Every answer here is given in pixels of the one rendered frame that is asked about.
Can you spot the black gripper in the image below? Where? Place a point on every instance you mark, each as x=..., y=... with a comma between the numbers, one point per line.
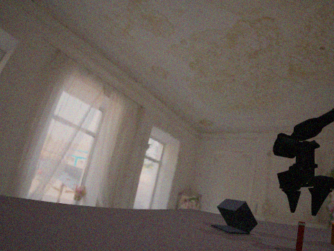
x=322, y=186

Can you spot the dark red peg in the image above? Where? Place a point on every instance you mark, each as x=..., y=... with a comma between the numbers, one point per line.
x=300, y=236

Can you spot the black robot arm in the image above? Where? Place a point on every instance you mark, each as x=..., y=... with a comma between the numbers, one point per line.
x=296, y=146

